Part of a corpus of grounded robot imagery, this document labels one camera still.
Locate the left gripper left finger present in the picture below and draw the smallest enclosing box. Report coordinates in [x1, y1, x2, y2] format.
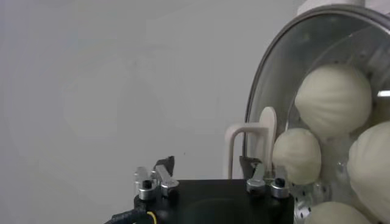
[133, 155, 180, 201]

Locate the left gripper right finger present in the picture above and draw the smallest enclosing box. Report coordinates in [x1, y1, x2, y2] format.
[239, 155, 291, 200]

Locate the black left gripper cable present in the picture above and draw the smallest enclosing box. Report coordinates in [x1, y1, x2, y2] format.
[105, 208, 158, 224]

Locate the round glass lid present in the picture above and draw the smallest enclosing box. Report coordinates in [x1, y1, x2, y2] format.
[224, 4, 390, 224]

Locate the white steamed baozi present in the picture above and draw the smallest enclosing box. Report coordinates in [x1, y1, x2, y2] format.
[346, 121, 390, 224]
[272, 127, 322, 186]
[294, 63, 373, 139]
[304, 200, 372, 224]

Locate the stainless steel steamer basket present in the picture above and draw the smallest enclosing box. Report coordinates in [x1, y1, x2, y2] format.
[245, 0, 390, 224]

